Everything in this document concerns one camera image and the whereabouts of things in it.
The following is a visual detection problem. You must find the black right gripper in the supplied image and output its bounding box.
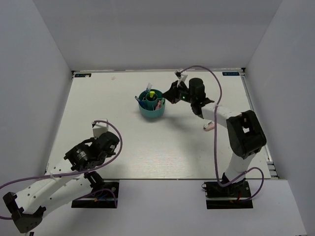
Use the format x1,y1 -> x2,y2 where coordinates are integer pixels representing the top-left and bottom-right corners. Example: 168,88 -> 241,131
162,80 -> 195,104

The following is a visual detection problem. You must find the pink correction tape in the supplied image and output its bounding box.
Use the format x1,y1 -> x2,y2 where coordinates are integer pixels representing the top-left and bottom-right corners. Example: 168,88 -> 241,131
203,121 -> 215,131

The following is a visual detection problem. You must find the pink eraser stick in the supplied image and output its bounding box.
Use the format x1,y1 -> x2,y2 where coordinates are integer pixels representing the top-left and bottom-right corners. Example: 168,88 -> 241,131
155,100 -> 162,110

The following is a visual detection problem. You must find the blue ballpoint pen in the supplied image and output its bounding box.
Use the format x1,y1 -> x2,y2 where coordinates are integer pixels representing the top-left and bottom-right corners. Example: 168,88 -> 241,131
135,96 -> 146,109

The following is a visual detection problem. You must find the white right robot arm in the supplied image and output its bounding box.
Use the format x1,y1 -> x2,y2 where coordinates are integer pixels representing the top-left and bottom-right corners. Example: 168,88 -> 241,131
162,78 -> 267,196

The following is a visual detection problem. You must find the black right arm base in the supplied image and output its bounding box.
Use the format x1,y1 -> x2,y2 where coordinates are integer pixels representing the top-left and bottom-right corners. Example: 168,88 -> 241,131
201,179 -> 253,209

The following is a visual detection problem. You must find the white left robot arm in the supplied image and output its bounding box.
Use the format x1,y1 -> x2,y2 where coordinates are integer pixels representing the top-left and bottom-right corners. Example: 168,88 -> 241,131
3,131 -> 121,234

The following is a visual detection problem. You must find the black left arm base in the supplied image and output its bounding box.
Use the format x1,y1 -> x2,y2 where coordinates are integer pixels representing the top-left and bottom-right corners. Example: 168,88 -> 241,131
71,181 -> 120,209

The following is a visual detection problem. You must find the blue right corner label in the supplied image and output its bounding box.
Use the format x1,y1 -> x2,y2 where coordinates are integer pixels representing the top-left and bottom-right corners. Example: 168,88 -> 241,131
222,72 -> 240,76

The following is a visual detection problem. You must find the blue corner label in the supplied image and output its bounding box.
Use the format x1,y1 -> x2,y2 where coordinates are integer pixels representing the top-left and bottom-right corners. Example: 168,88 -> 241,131
74,73 -> 92,78
222,72 -> 240,76

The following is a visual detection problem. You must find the teal round organizer container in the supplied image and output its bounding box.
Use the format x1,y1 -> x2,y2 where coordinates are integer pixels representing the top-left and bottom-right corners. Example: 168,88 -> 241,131
138,89 -> 166,119

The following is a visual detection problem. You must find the blue left corner label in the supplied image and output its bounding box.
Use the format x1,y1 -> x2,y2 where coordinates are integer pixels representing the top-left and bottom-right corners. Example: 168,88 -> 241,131
74,73 -> 92,78

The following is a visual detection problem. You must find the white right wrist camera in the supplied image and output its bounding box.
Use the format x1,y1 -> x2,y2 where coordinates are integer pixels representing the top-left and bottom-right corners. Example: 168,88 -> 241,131
175,69 -> 188,87

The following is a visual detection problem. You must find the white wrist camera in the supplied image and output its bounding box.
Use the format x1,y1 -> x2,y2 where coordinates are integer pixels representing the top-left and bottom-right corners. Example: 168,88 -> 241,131
175,69 -> 188,87
92,118 -> 109,139

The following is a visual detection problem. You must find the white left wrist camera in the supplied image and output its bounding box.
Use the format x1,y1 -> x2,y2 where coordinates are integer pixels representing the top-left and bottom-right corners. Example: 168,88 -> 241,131
92,118 -> 109,139

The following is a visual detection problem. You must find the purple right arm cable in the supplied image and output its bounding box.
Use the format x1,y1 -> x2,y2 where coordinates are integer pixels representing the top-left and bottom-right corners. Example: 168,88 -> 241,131
178,65 -> 264,203

